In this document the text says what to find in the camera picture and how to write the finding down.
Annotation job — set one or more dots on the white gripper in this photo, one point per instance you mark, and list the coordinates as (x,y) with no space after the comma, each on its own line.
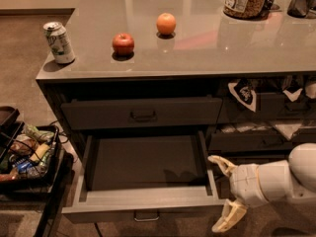
(244,184)

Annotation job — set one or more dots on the drawer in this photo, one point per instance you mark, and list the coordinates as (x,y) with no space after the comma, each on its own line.
(258,141)
(238,159)
(141,178)
(270,106)
(141,112)

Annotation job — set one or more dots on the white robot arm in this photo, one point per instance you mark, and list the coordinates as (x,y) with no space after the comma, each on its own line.
(293,179)

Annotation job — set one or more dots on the white packets in drawer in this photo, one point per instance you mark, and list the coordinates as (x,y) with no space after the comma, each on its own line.
(287,128)

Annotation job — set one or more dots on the grey drawer cabinet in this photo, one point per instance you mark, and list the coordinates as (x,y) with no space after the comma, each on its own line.
(206,51)

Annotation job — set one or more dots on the black white snack bag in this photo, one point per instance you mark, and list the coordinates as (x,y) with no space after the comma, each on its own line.
(243,91)

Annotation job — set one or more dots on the orange fruit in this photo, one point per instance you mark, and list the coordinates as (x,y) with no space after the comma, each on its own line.
(166,23)

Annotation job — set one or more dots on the red apple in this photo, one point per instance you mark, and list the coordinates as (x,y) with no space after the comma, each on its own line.
(123,44)

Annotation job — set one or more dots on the large jar of nuts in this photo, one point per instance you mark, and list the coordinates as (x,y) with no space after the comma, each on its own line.
(243,9)

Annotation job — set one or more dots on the black side cart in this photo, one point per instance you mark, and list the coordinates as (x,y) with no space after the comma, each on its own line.
(36,212)

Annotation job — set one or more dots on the black tray of snacks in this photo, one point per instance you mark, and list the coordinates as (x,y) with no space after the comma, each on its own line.
(29,157)

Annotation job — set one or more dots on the dark glass object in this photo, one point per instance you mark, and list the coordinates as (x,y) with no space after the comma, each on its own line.
(302,8)

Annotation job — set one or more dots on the green white soda can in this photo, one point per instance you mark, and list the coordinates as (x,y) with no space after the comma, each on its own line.
(59,42)

